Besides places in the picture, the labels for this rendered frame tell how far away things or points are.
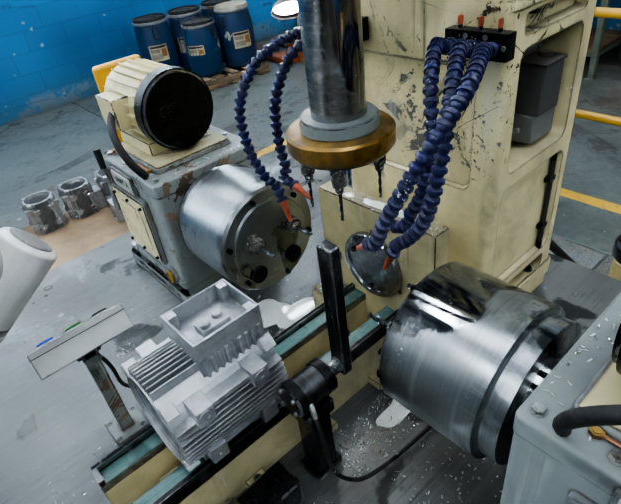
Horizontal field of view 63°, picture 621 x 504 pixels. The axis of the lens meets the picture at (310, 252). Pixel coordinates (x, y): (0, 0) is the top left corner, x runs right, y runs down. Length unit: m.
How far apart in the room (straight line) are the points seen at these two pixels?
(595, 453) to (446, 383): 0.20
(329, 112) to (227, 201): 0.36
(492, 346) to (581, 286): 0.71
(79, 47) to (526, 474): 6.18
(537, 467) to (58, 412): 0.96
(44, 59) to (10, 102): 0.57
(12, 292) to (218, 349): 0.30
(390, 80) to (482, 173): 0.25
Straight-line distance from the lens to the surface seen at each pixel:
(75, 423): 1.24
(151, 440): 0.98
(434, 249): 0.92
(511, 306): 0.75
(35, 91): 6.39
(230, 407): 0.82
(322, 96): 0.80
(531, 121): 1.04
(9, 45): 6.29
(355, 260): 1.08
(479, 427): 0.74
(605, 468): 0.62
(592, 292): 1.38
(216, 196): 1.10
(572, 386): 0.67
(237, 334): 0.80
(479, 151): 0.93
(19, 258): 0.80
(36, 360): 0.98
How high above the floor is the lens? 1.66
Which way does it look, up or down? 36 degrees down
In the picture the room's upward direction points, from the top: 8 degrees counter-clockwise
